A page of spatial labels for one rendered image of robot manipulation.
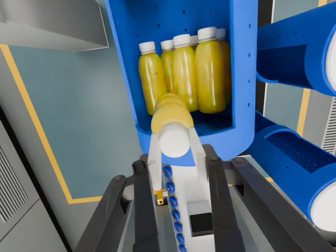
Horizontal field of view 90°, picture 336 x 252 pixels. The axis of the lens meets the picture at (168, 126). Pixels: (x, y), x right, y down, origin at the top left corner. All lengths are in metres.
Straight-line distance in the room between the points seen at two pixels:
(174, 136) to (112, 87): 1.40
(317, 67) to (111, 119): 1.45
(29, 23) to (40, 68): 1.04
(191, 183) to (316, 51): 0.60
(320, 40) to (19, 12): 0.88
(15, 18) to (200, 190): 0.87
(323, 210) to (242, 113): 0.66
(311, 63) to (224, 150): 0.43
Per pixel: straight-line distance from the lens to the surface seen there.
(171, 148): 0.21
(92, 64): 1.61
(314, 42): 0.67
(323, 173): 0.88
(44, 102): 1.87
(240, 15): 0.31
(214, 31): 0.40
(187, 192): 0.78
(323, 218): 0.95
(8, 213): 2.08
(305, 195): 0.89
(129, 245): 0.93
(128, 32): 0.47
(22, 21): 0.77
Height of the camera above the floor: 1.50
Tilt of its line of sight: 69 degrees down
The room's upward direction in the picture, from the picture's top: 176 degrees clockwise
